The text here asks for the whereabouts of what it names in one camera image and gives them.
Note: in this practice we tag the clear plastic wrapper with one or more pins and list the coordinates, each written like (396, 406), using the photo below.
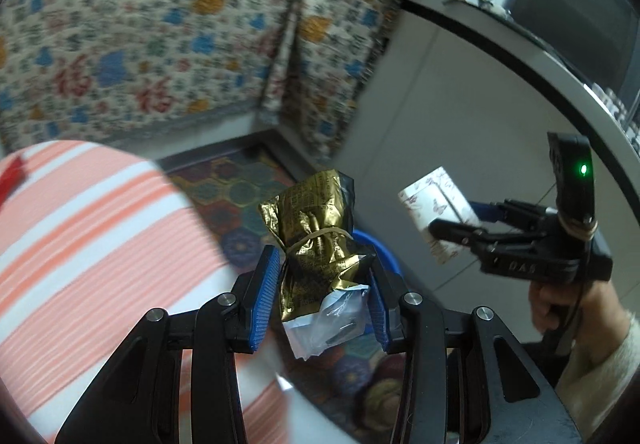
(320, 329)

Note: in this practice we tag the person's right forearm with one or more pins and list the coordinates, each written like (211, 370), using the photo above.
(600, 374)

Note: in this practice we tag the gold foil snack bag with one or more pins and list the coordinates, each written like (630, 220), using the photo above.
(310, 224)

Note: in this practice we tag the white patterned paper box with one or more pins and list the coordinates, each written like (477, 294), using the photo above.
(435, 194)

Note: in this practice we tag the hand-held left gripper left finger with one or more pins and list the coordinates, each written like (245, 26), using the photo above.
(265, 294)

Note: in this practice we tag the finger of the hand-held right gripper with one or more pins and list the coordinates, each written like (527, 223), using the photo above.
(450, 229)
(487, 211)

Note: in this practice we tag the person's right hand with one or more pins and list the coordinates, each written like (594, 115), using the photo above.
(550, 304)

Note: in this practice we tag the blue plastic bin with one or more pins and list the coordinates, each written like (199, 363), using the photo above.
(386, 256)

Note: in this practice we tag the pink striped table cloth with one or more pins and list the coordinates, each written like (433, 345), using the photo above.
(100, 249)

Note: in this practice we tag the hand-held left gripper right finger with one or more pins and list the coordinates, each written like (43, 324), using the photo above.
(377, 319)

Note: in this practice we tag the printed blanket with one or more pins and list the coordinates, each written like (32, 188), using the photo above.
(125, 34)

